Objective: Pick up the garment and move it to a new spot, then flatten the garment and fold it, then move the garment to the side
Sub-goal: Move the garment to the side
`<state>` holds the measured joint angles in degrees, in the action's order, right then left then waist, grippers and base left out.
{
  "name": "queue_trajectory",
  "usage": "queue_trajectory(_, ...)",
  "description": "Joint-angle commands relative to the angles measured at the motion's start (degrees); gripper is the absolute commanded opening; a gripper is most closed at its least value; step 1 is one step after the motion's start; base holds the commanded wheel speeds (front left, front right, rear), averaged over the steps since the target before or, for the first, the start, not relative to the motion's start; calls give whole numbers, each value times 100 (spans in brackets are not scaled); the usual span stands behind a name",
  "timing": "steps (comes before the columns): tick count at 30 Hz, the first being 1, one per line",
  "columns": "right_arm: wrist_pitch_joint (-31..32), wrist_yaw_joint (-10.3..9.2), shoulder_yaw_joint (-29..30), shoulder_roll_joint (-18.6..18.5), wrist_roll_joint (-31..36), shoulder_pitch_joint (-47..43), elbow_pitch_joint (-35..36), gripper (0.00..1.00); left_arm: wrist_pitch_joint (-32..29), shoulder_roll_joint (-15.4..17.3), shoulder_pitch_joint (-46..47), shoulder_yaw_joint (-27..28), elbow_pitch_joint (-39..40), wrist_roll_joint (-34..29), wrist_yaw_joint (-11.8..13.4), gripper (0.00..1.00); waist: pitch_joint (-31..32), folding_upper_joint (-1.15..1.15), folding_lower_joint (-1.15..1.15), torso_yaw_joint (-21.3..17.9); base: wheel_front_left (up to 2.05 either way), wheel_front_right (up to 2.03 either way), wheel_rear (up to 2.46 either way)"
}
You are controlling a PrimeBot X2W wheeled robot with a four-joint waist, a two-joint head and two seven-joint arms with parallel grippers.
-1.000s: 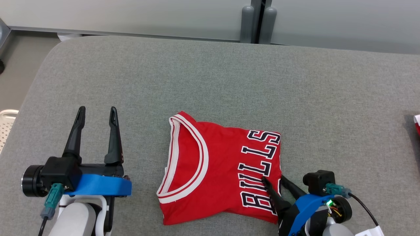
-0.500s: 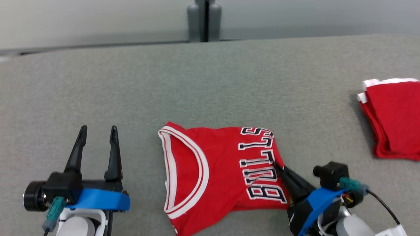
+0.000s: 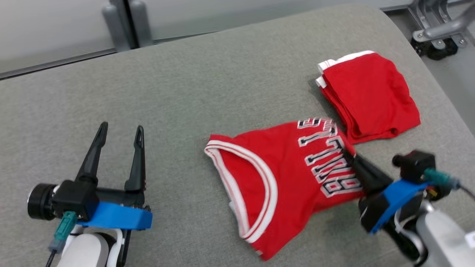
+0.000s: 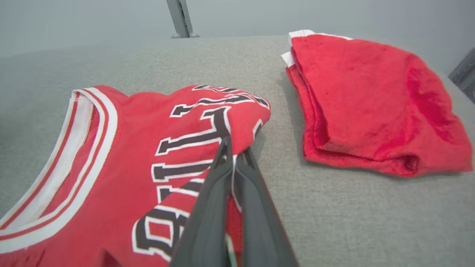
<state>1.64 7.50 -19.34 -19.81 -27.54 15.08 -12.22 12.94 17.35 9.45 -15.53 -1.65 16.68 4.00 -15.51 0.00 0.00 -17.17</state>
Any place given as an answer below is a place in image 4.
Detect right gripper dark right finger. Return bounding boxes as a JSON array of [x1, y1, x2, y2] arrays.
[[235, 148, 299, 267]]

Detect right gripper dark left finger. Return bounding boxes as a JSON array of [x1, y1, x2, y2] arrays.
[[168, 136, 235, 267]]

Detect red white basketball jersey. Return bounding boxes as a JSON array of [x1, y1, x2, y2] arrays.
[[0, 84, 272, 267]]

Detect red white-striped basketball shorts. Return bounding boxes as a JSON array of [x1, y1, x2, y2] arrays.
[[281, 29, 474, 178]]

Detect grey fabric sofa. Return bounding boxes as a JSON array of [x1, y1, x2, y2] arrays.
[[0, 35, 475, 267]]

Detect dark grey furniture edge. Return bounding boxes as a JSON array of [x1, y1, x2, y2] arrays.
[[448, 47, 475, 105]]

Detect grey partition post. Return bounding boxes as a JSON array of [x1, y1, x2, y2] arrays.
[[166, 0, 200, 39]]

